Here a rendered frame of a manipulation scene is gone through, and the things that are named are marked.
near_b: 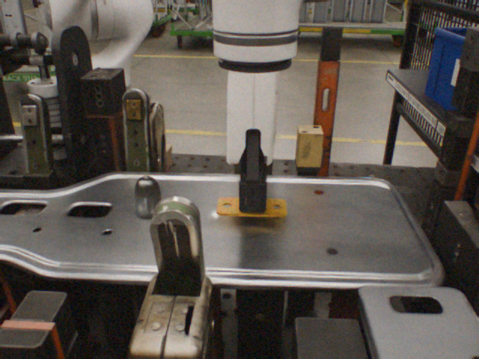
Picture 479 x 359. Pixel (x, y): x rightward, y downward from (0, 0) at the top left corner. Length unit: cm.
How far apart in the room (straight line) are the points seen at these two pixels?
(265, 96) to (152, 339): 24
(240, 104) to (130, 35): 65
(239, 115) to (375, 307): 22
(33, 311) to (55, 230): 12
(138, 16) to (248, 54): 64
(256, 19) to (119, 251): 28
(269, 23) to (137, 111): 30
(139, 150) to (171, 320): 37
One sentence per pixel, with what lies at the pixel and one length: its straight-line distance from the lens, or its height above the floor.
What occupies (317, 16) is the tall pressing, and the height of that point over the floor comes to 41.
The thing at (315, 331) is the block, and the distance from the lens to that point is 42.
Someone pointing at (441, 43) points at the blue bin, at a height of 114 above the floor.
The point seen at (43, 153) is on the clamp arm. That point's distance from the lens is 70.
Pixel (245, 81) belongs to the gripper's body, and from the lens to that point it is 42.
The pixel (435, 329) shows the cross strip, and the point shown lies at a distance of 42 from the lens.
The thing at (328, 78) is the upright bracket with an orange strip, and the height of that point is 113.
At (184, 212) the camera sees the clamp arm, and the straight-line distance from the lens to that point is 32.
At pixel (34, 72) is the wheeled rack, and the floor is 28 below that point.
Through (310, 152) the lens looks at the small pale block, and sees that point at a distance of 61.
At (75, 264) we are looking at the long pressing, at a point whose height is 100.
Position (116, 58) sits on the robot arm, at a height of 107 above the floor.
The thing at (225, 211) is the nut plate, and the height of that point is 101.
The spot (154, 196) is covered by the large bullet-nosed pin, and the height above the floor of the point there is 103.
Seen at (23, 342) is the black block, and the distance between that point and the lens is 43.
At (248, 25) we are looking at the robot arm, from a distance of 41.
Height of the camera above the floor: 128
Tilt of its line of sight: 27 degrees down
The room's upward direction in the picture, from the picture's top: straight up
